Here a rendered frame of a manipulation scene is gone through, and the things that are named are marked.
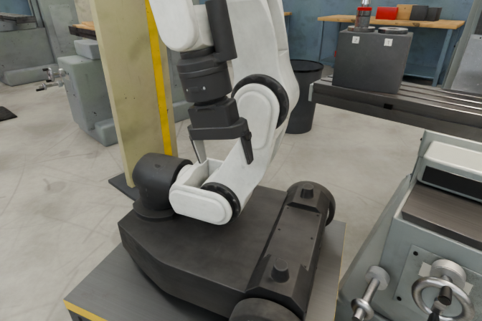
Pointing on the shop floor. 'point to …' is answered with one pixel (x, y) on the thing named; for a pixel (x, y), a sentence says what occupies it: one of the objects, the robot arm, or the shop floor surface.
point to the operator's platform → (100, 302)
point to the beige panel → (131, 64)
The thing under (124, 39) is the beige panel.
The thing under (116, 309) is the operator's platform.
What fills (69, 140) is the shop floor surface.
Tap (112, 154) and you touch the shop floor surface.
